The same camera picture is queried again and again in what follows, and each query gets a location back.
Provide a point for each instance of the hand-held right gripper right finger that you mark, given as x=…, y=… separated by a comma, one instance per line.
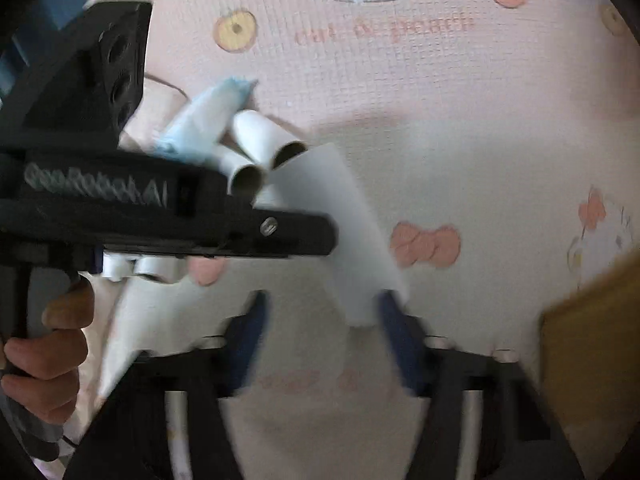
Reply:
x=397, y=340

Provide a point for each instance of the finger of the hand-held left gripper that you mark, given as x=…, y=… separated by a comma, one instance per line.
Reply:
x=280, y=232

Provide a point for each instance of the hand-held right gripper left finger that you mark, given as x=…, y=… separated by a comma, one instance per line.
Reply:
x=250, y=330

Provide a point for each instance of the brown cardboard box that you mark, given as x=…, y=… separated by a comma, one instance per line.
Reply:
x=595, y=360

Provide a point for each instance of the person's left hand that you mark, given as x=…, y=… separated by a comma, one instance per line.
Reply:
x=50, y=360

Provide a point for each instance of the small white paper roll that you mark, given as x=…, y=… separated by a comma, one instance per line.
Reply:
x=240, y=170
x=267, y=140
x=155, y=267
x=117, y=266

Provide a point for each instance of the pink cartoon printed blanket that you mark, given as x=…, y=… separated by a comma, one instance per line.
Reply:
x=400, y=110

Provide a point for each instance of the blue plastic object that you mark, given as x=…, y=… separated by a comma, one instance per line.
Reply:
x=65, y=0

